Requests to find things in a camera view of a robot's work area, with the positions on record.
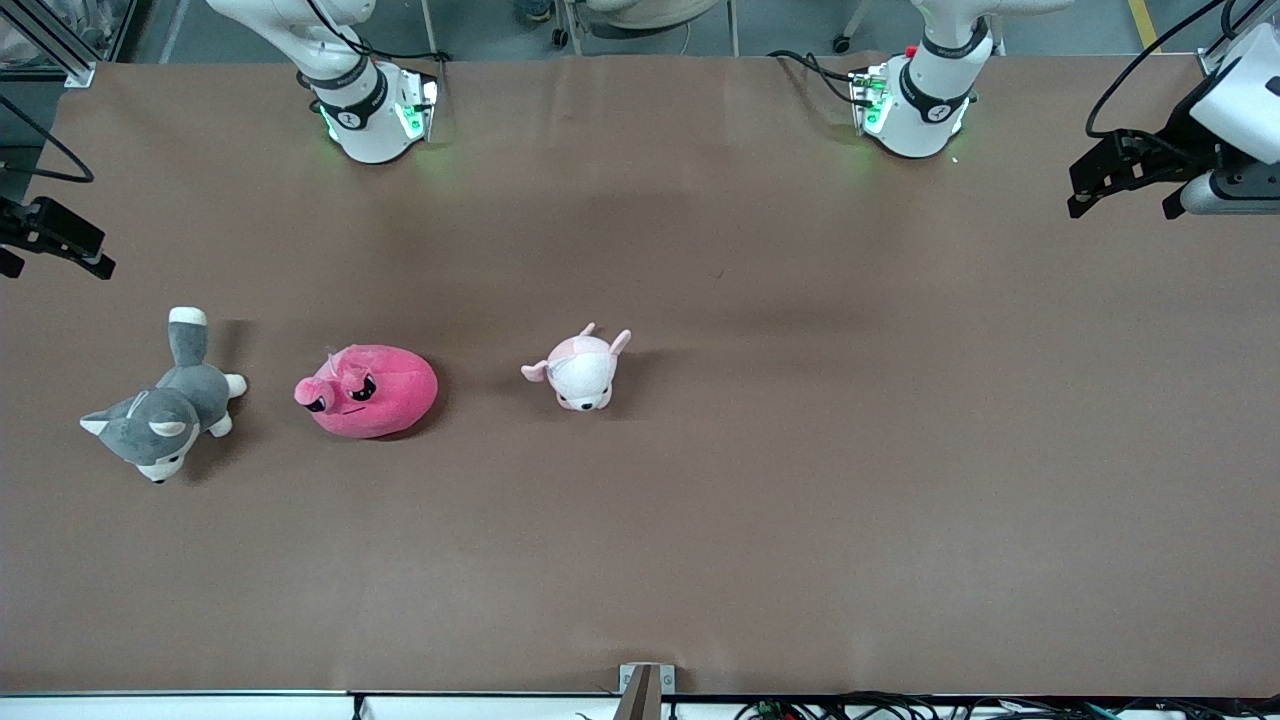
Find hot pink round plush toy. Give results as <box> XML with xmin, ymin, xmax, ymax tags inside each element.
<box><xmin>293</xmin><ymin>343</ymin><xmax>439</xmax><ymax>440</ymax></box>

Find grey husky plush toy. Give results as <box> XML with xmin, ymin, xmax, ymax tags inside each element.
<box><xmin>80</xmin><ymin>306</ymin><xmax>249</xmax><ymax>485</ymax></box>

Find pale pink puppy plush toy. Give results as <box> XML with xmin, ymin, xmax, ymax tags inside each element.
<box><xmin>520</xmin><ymin>322</ymin><xmax>633</xmax><ymax>413</ymax></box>

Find black chair castor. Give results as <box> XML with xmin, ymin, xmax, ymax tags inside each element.
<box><xmin>832</xmin><ymin>0</ymin><xmax>871</xmax><ymax>54</ymax></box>

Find beige chair base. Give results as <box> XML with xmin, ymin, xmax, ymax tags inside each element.
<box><xmin>553</xmin><ymin>0</ymin><xmax>723</xmax><ymax>49</ymax></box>

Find aluminium frame profile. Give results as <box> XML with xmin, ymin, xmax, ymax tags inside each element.
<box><xmin>1200</xmin><ymin>0</ymin><xmax>1280</xmax><ymax>77</ymax></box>
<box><xmin>0</xmin><ymin>0</ymin><xmax>98</xmax><ymax>89</ymax></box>

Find black left base cables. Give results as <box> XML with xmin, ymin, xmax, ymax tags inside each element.
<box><xmin>768</xmin><ymin>50</ymin><xmax>863</xmax><ymax>107</ymax></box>

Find black right base cable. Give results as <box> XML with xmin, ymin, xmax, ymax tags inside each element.
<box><xmin>308</xmin><ymin>0</ymin><xmax>451</xmax><ymax>63</ymax></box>

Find white table edge rail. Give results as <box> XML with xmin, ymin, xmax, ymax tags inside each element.
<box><xmin>0</xmin><ymin>690</ymin><xmax>621</xmax><ymax>720</ymax></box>

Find black cable bundle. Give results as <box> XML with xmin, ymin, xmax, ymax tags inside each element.
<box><xmin>735</xmin><ymin>690</ymin><xmax>1280</xmax><ymax>720</ymax></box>

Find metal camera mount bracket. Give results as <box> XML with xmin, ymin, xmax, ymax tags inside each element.
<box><xmin>618</xmin><ymin>663</ymin><xmax>676</xmax><ymax>720</ymax></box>

